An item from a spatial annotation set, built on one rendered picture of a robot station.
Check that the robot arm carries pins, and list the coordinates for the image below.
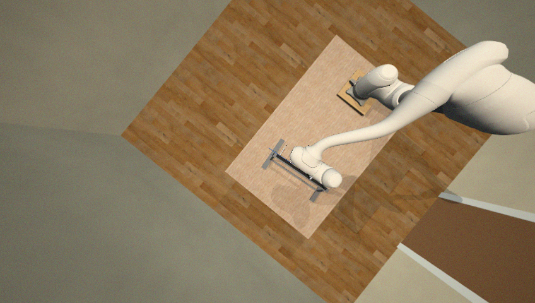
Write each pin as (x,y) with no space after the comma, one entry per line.
(471,87)

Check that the black patch panel rack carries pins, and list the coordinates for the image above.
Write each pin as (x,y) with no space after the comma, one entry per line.
(320,187)

